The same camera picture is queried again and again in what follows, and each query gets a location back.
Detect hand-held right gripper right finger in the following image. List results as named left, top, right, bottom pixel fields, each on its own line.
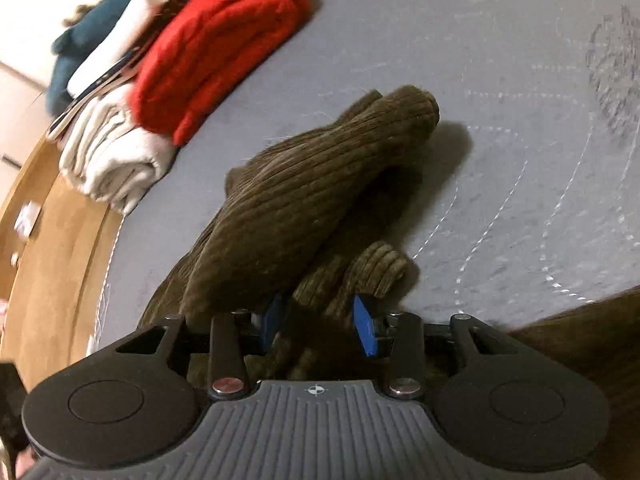
left=353, top=295, right=522, bottom=402

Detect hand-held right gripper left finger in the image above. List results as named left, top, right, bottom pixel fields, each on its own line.
left=115, top=295, right=287, bottom=403

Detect brown corduroy pants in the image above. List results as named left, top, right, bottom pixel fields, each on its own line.
left=136, top=84, right=640, bottom=480

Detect small white object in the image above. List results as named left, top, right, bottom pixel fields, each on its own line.
left=14, top=200, right=44, bottom=237

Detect cream folded garment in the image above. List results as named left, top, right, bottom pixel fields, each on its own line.
left=59, top=82, right=176, bottom=216

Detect red folded garment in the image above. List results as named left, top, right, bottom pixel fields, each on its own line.
left=134, top=0, right=312, bottom=147

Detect striped folded garment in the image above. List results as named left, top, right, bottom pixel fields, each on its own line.
left=46, top=0, right=213, bottom=142

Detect white folded garment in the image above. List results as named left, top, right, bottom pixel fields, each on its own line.
left=66, top=0, right=201, bottom=98

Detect teal garment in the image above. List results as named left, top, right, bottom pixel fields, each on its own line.
left=46, top=0, right=241, bottom=117

